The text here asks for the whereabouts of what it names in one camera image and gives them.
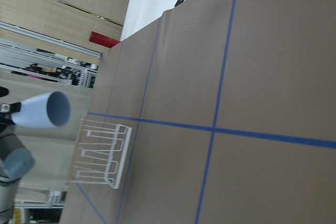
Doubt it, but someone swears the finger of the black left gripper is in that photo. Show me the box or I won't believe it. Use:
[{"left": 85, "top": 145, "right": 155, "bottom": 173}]
[{"left": 8, "top": 102, "right": 22, "bottom": 114}]

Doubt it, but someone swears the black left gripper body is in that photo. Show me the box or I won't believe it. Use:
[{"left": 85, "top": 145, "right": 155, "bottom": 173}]
[{"left": 1, "top": 87, "right": 14, "bottom": 133}]

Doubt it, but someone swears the light blue plastic cup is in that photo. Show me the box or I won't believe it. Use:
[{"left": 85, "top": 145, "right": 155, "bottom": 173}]
[{"left": 11, "top": 91, "right": 71, "bottom": 129}]

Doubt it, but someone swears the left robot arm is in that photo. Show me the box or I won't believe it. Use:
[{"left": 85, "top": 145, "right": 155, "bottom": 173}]
[{"left": 1, "top": 102, "right": 35, "bottom": 223}]

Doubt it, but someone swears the red cylinder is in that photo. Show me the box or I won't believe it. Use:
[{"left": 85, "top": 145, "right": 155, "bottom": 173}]
[{"left": 89, "top": 31, "right": 120, "bottom": 48}]

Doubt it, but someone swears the white wire cup holder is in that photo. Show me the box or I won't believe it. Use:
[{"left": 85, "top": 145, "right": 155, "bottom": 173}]
[{"left": 69, "top": 119, "right": 132, "bottom": 189}]

